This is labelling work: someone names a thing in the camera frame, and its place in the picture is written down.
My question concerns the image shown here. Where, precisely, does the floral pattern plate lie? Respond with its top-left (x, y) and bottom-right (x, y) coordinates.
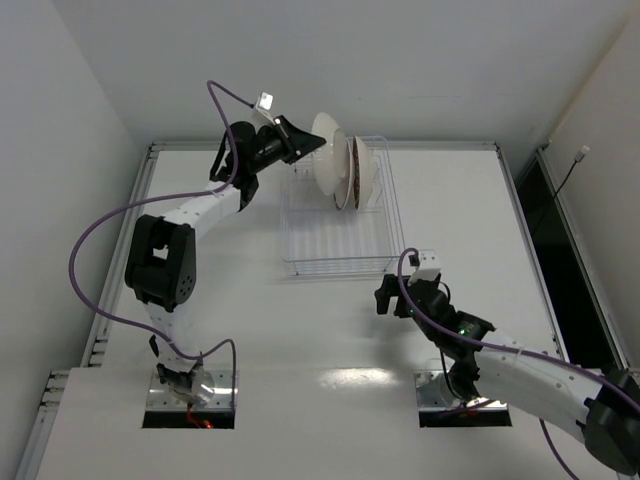
top-left (352, 136), bottom-right (374, 210)
top-left (312, 112), bottom-right (349, 196)

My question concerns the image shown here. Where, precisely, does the orange sunburst plate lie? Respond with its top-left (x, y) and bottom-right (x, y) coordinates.
top-left (333, 128), bottom-right (356, 211)

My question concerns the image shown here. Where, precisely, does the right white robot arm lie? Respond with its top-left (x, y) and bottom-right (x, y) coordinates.
top-left (374, 274), bottom-right (639, 476)

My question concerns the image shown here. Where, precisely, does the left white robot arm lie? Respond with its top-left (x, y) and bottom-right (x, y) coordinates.
top-left (125, 116), bottom-right (328, 404)

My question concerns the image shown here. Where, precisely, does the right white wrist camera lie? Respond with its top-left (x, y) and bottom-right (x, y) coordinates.
top-left (408, 250), bottom-right (441, 285)

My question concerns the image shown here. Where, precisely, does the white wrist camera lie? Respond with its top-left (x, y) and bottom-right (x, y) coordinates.
top-left (250, 91), bottom-right (275, 129)
top-left (408, 250), bottom-right (441, 285)

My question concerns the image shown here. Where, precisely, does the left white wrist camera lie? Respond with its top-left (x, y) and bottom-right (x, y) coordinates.
top-left (250, 91), bottom-right (275, 129)

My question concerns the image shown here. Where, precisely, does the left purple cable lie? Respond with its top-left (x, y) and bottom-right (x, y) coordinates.
top-left (68, 80), bottom-right (259, 366)

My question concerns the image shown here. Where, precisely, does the purple cable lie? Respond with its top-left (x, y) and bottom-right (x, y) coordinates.
top-left (397, 248), bottom-right (640, 480)
top-left (68, 80), bottom-right (259, 366)

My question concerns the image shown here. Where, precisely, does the clear wire dish rack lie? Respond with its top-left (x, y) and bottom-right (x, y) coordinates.
top-left (279, 136), bottom-right (405, 277)

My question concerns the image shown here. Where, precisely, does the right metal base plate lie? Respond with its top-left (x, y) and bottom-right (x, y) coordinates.
top-left (414, 369), bottom-right (507, 414)

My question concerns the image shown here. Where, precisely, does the metal base plate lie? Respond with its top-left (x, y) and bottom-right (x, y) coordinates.
top-left (145, 370), bottom-right (232, 414)
top-left (414, 369), bottom-right (507, 414)

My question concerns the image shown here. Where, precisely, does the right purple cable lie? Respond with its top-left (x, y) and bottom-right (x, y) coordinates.
top-left (397, 248), bottom-right (640, 480)

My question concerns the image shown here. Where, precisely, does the black wall cable white plug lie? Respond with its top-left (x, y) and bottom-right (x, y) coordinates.
top-left (552, 145), bottom-right (590, 202)

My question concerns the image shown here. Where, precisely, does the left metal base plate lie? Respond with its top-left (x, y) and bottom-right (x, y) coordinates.
top-left (145, 370), bottom-right (232, 414)

